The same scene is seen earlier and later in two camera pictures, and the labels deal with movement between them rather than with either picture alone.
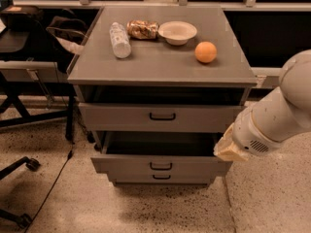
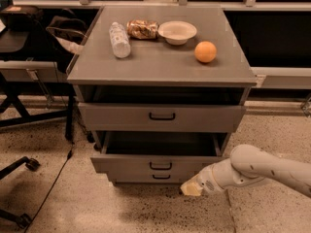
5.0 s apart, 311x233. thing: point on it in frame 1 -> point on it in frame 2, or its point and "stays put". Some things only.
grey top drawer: [158, 116] stays put
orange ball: [205, 51] stays put
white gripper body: [249, 134] -> [206, 181]
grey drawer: [158, 151] stays put
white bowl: [177, 33] stays put
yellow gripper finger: [225, 149] -> [192, 187]
